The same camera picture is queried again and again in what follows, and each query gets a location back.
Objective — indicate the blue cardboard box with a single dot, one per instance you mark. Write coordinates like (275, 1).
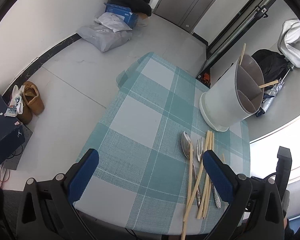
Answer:
(124, 13)

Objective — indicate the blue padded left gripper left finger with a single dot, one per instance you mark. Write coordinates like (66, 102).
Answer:
(79, 175)

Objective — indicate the wooden chopstick in holder right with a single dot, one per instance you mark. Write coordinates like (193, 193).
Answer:
(268, 84)

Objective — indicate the black clothes pile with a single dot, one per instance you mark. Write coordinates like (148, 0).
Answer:
(136, 6)

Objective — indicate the wooden chopstick in holder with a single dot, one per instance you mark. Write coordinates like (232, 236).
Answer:
(268, 84)
(242, 54)

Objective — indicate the teal plaid table mat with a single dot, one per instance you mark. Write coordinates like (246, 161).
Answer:
(142, 176)

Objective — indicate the dark blue shoe box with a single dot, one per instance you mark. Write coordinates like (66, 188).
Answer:
(11, 133)

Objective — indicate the grey entrance door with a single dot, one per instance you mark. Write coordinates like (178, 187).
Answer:
(183, 13)

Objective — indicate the white patterned socks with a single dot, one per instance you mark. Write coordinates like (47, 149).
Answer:
(16, 104)

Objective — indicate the silver metal spoon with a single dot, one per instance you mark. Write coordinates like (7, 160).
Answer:
(185, 144)

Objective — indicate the black backpack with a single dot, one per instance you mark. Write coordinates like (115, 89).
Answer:
(272, 64)

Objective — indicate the white grey utensil holder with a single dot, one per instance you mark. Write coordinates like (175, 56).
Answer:
(235, 96)

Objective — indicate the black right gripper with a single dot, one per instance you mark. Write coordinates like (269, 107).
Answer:
(280, 178)

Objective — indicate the orange object on floor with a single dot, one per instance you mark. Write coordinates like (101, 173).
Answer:
(206, 78)

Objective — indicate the black framed glass door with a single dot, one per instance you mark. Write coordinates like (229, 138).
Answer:
(251, 12)

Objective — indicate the silver folded umbrella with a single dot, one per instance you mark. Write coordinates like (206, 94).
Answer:
(270, 94)

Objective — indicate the brown shoes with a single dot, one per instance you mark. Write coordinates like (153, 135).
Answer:
(32, 103)

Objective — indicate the white plastic parcel bag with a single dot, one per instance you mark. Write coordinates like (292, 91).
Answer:
(113, 22)

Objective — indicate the wooden chopstick in holder left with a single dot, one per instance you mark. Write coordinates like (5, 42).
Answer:
(242, 54)

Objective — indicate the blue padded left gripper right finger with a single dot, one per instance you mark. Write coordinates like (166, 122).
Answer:
(220, 174)

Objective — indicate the grey plastic parcel bag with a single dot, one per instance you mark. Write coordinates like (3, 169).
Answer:
(103, 38)

